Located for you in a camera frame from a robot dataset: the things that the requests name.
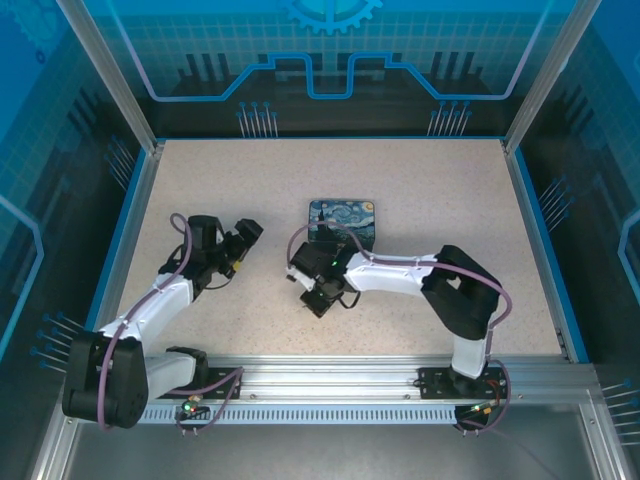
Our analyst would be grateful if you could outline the aluminium frame post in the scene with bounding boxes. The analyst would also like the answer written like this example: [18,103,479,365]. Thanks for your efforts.
[501,0,605,156]
[53,0,169,156]

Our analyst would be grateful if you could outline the aluminium side rail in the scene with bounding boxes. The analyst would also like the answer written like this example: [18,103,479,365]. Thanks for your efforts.
[501,139,574,364]
[84,141,167,364]

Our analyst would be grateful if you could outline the grey metal shelf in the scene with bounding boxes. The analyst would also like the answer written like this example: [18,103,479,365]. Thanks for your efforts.
[62,423,601,480]

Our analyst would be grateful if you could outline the aluminium mounting rail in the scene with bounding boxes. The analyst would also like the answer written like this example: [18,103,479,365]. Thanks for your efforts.
[144,353,599,404]

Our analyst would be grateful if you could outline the short black left gripper cable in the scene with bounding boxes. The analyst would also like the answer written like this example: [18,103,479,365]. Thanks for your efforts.
[204,272,236,293]

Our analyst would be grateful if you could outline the starry night print tin box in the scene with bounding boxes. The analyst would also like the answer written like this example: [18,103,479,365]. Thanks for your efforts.
[308,199,378,254]

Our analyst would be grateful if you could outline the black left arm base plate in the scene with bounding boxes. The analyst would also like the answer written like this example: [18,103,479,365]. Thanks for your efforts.
[199,367,246,401]

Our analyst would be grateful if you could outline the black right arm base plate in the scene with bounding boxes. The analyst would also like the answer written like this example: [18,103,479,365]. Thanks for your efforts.
[417,366,516,401]

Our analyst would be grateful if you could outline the slotted grey cable duct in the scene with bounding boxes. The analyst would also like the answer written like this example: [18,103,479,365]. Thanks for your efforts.
[137,403,464,427]

